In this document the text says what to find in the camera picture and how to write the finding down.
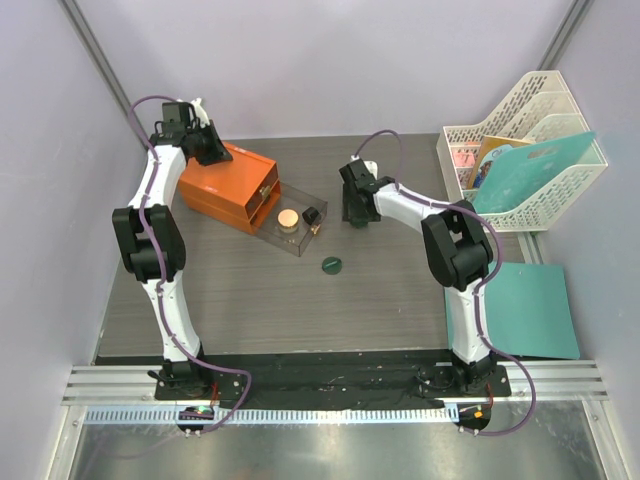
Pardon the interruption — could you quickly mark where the gold lid cream jar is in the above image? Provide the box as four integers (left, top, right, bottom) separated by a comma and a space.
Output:
277, 208, 300, 234

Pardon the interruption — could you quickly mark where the white slotted cable duct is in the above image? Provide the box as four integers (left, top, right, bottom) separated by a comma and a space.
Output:
84, 404, 459, 426

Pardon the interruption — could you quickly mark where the yellow book in holder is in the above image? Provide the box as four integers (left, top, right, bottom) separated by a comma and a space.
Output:
467, 136, 532, 189

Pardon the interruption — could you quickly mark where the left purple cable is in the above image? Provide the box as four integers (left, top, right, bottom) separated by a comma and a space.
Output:
129, 94, 254, 434

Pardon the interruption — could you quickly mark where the teal clipboard on table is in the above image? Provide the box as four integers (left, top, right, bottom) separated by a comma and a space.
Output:
445, 262, 580, 363

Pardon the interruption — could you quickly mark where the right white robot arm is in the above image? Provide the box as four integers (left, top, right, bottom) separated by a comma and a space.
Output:
339, 157, 496, 395

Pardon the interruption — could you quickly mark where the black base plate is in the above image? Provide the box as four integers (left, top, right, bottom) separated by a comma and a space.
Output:
147, 350, 511, 410

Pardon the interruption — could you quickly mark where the pink booklet in holder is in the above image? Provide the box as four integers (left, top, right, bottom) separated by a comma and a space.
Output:
451, 144, 480, 189

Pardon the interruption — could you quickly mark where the aluminium rail frame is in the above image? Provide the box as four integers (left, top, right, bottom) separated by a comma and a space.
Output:
62, 360, 609, 406

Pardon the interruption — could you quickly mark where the green puff with strap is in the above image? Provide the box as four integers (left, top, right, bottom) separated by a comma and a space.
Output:
321, 256, 343, 275

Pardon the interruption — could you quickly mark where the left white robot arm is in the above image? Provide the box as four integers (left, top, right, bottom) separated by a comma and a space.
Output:
112, 96, 232, 400

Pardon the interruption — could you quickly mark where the white mesh file holder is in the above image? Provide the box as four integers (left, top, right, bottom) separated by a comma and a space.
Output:
437, 70, 608, 232

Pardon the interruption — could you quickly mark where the teal plastic folder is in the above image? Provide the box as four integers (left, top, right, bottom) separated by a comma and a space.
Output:
472, 131, 596, 214

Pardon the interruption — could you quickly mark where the clear drawer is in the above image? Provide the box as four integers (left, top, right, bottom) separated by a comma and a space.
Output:
252, 174, 279, 205
251, 182, 328, 257

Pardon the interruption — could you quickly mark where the dark green round compact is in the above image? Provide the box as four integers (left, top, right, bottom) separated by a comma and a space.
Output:
302, 207, 320, 226

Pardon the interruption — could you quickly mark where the green round puff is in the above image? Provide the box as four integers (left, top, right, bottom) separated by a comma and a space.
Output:
349, 219, 368, 229

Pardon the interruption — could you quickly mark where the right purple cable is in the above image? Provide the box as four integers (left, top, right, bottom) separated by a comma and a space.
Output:
352, 129, 539, 436

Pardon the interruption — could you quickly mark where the purple cable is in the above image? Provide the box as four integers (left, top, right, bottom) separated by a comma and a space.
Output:
129, 94, 254, 434
352, 129, 539, 436

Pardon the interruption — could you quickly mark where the orange drawer organizer box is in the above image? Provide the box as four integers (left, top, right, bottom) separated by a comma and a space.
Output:
178, 142, 279, 235

